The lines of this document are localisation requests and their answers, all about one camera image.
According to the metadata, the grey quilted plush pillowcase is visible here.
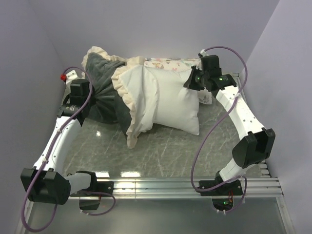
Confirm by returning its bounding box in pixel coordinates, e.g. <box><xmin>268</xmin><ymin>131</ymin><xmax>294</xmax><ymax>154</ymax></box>
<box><xmin>85</xmin><ymin>52</ymin><xmax>131</xmax><ymax>135</ymax></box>

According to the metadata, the plain white pillow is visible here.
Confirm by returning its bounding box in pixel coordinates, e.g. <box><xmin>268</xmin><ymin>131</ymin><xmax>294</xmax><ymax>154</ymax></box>
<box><xmin>145</xmin><ymin>67</ymin><xmax>199</xmax><ymax>136</ymax></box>

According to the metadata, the white pillow with cream ruffle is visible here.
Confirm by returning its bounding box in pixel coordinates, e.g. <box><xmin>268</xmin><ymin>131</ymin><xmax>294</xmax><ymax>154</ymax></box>
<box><xmin>81</xmin><ymin>46</ymin><xmax>159</xmax><ymax>149</ymax></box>

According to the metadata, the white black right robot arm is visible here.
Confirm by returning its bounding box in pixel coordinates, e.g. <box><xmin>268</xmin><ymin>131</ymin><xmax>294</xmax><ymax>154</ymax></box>
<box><xmin>184</xmin><ymin>53</ymin><xmax>275</xmax><ymax>195</ymax></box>

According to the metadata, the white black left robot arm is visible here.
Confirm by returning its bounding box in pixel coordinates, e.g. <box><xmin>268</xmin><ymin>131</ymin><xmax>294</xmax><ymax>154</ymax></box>
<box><xmin>20</xmin><ymin>79</ymin><xmax>98</xmax><ymax>205</ymax></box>

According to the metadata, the animal print patterned pillow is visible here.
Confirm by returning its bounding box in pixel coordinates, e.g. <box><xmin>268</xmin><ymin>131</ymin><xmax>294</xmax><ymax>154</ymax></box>
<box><xmin>143</xmin><ymin>57</ymin><xmax>212</xmax><ymax>105</ymax></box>

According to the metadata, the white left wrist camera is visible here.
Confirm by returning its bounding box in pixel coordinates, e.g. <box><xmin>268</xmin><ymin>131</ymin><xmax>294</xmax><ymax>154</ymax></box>
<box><xmin>60</xmin><ymin>70</ymin><xmax>81</xmax><ymax>82</ymax></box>

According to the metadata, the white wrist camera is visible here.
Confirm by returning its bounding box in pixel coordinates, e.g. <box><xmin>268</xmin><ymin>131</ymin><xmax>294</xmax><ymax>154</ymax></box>
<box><xmin>198</xmin><ymin>49</ymin><xmax>208</xmax><ymax>58</ymax></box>
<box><xmin>60</xmin><ymin>70</ymin><xmax>81</xmax><ymax>82</ymax></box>

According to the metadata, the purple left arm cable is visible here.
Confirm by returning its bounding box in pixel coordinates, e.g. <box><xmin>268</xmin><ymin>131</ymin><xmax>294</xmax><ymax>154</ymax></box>
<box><xmin>20</xmin><ymin>67</ymin><xmax>117</xmax><ymax>232</ymax></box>

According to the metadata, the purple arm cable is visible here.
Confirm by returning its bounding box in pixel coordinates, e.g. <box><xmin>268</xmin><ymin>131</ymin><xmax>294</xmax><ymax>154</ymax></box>
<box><xmin>190</xmin><ymin>45</ymin><xmax>249</xmax><ymax>213</ymax></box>
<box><xmin>20</xmin><ymin>67</ymin><xmax>117</xmax><ymax>232</ymax></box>

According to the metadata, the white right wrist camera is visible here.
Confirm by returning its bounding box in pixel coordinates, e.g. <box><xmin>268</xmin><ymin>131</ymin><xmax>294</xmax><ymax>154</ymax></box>
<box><xmin>198</xmin><ymin>49</ymin><xmax>208</xmax><ymax>58</ymax></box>

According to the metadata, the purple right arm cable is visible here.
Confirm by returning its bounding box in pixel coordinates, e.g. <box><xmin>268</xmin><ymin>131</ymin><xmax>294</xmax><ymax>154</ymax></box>
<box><xmin>190</xmin><ymin>45</ymin><xmax>249</xmax><ymax>213</ymax></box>

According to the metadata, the aluminium right side rail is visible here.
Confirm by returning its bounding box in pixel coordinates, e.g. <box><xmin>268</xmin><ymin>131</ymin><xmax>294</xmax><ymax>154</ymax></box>
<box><xmin>233</xmin><ymin>73</ymin><xmax>270</xmax><ymax>176</ymax></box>

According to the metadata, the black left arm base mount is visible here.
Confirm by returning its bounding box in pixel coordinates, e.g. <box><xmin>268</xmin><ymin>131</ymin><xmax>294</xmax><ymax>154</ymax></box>
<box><xmin>71</xmin><ymin>181</ymin><xmax>117</xmax><ymax>216</ymax></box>

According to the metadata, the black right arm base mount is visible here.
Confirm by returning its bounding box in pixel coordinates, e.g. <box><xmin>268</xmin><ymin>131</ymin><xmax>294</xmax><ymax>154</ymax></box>
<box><xmin>200</xmin><ymin>180</ymin><xmax>247</xmax><ymax>215</ymax></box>

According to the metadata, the aluminium front rail frame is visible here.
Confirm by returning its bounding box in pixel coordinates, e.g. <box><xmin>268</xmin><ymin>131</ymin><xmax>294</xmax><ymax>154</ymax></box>
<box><xmin>25</xmin><ymin>177</ymin><xmax>295</xmax><ymax>234</ymax></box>

